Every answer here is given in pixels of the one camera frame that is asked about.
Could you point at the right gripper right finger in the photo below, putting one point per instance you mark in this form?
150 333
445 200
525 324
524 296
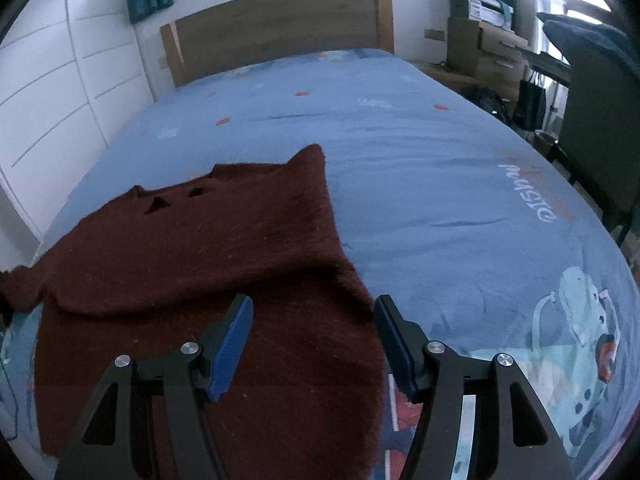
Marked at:
513 436

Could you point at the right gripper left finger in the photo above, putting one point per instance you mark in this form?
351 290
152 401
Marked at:
114 437

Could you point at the dark red knitted sweater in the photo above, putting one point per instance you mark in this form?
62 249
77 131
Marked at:
152 268

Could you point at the black bag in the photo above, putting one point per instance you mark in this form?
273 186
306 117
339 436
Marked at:
531 106

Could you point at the dark chair with blue cushion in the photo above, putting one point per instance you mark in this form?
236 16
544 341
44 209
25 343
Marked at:
599 138

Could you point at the wooden drawer cabinet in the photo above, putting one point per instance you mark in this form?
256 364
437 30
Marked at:
490 55

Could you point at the white wardrobe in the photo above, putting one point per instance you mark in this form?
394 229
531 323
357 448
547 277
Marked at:
71 76

